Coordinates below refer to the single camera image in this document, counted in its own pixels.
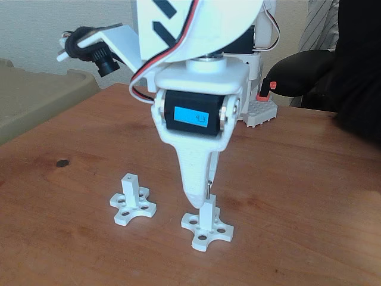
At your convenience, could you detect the beige plastic bin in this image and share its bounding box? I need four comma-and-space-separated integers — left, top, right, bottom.
0, 58, 102, 147

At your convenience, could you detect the red white servo wire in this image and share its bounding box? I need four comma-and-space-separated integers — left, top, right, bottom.
128, 0, 203, 105

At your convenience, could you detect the white camera bracket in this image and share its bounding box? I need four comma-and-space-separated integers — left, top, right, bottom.
56, 24, 142, 71

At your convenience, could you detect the black office chair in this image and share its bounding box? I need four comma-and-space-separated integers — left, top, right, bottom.
267, 49, 340, 111

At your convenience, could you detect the striped cloth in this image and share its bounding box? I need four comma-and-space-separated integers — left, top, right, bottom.
291, 0, 340, 108

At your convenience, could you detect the white printed stand with hole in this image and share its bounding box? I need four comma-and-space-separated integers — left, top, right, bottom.
109, 173, 158, 226
180, 193, 235, 251

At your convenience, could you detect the black camera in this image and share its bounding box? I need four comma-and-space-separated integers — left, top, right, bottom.
90, 47, 121, 78

